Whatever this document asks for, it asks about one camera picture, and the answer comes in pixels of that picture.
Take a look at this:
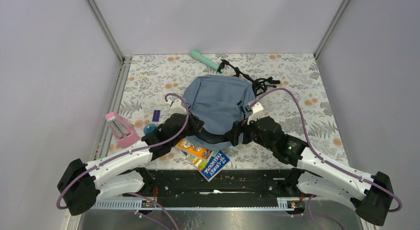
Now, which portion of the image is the grey slotted cable duct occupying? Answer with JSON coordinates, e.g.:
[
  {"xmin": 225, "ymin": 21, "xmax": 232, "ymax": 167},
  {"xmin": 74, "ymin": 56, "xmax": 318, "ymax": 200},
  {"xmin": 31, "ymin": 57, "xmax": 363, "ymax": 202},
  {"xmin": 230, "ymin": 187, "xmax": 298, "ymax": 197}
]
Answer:
[{"xmin": 93, "ymin": 197, "xmax": 298, "ymax": 212}]

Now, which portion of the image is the pink metronome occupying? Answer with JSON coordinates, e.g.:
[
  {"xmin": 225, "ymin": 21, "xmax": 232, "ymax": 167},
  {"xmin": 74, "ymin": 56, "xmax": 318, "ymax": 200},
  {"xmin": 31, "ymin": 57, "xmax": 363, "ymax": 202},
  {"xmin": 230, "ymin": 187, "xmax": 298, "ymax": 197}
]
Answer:
[{"xmin": 105, "ymin": 112, "xmax": 140, "ymax": 148}]

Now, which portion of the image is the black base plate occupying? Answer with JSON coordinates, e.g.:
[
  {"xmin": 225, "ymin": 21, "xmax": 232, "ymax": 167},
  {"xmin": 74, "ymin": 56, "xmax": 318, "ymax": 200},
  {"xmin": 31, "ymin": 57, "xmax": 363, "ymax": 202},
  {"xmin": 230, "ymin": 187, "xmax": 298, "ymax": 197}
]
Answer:
[{"xmin": 118, "ymin": 169, "xmax": 317, "ymax": 209}]

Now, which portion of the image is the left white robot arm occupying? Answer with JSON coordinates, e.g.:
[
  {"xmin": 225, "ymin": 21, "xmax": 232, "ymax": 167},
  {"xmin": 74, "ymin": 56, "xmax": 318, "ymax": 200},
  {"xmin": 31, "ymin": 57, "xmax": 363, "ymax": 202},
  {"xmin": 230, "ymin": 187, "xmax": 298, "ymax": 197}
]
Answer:
[{"xmin": 56, "ymin": 113, "xmax": 204, "ymax": 216}]

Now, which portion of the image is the orange book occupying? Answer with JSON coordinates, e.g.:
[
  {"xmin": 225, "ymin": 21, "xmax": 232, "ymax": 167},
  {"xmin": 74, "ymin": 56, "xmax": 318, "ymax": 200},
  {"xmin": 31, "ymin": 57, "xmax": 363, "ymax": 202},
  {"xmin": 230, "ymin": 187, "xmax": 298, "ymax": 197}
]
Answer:
[{"xmin": 175, "ymin": 138, "xmax": 213, "ymax": 160}]

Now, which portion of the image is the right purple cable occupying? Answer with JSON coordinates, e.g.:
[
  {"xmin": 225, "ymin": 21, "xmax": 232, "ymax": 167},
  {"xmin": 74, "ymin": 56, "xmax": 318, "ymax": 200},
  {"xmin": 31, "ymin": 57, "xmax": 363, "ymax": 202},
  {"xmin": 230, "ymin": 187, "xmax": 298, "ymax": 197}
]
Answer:
[{"xmin": 246, "ymin": 87, "xmax": 403, "ymax": 230}]

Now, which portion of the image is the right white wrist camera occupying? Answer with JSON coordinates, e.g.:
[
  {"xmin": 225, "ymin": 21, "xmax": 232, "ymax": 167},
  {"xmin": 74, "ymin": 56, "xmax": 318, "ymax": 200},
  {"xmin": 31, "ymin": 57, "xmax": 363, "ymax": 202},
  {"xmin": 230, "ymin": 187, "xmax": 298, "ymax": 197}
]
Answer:
[{"xmin": 246, "ymin": 102, "xmax": 264, "ymax": 124}]

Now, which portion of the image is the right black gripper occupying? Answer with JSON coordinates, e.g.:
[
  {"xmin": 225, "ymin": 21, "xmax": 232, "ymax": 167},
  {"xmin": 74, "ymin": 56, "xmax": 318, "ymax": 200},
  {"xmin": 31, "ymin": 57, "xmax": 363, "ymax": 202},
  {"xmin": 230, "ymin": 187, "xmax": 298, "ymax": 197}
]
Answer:
[{"xmin": 224, "ymin": 112, "xmax": 275, "ymax": 152}]

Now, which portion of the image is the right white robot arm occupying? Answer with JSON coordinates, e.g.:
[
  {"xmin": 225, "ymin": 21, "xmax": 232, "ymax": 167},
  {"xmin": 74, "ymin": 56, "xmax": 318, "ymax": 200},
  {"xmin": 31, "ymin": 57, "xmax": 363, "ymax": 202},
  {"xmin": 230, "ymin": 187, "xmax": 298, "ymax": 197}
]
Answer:
[{"xmin": 225, "ymin": 117, "xmax": 393, "ymax": 226}]

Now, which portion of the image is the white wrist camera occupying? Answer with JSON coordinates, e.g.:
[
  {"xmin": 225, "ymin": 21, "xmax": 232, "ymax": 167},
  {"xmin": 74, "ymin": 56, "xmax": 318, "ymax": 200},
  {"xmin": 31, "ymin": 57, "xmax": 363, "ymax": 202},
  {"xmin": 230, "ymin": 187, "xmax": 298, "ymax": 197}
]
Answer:
[
  {"xmin": 166, "ymin": 99, "xmax": 187, "ymax": 115},
  {"xmin": 246, "ymin": 102, "xmax": 264, "ymax": 124}
]

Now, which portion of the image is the floral table mat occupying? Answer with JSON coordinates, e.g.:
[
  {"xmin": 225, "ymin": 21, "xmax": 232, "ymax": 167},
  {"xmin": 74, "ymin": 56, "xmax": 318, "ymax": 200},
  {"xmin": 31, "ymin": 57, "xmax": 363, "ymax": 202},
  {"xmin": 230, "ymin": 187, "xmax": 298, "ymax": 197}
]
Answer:
[{"xmin": 118, "ymin": 53, "xmax": 349, "ymax": 165}]

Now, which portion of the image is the purple toy brick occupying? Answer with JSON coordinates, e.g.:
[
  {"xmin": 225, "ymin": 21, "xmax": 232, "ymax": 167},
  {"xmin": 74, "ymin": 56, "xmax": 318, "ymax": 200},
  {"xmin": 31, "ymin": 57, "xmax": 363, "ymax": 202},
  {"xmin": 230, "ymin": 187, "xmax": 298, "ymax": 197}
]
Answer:
[{"xmin": 152, "ymin": 110, "xmax": 161, "ymax": 122}]

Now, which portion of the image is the mint green tube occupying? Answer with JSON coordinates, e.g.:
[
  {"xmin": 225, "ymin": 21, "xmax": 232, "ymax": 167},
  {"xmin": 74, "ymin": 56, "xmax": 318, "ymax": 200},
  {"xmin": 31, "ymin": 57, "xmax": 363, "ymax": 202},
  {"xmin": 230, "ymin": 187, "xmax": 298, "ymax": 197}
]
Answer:
[{"xmin": 189, "ymin": 50, "xmax": 224, "ymax": 73}]

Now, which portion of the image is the blue grey backpack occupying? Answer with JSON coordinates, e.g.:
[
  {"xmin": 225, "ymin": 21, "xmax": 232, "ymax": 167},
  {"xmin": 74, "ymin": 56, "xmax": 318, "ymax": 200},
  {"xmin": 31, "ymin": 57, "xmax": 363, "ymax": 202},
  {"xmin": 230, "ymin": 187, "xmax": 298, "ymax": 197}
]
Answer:
[{"xmin": 183, "ymin": 75, "xmax": 256, "ymax": 151}]

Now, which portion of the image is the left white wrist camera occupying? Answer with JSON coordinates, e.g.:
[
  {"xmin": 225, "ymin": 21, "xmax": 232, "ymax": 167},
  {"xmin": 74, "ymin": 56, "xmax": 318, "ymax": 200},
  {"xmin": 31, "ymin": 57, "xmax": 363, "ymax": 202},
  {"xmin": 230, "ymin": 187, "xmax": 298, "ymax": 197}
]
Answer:
[{"xmin": 166, "ymin": 99, "xmax": 187, "ymax": 115}]

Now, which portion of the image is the blue Treehouse book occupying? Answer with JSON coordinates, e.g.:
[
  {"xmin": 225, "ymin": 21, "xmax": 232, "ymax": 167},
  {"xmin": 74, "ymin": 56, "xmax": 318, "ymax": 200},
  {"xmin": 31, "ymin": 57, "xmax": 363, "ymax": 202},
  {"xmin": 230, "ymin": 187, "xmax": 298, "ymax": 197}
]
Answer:
[{"xmin": 186, "ymin": 151, "xmax": 230, "ymax": 182}]

